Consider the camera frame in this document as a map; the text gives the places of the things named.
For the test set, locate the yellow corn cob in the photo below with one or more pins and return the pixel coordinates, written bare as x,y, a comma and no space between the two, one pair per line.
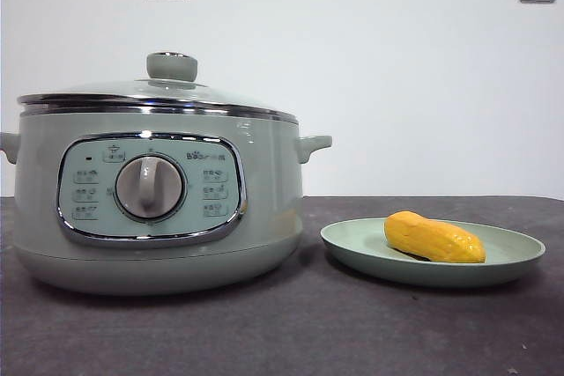
434,239

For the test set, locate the pale green electric steamer pot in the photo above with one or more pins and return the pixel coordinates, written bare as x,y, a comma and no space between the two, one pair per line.
264,200

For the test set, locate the pale green round plate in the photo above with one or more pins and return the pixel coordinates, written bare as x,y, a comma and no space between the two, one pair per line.
352,239

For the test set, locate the glass lid with green knob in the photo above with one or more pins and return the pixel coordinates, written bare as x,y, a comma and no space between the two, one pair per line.
220,96

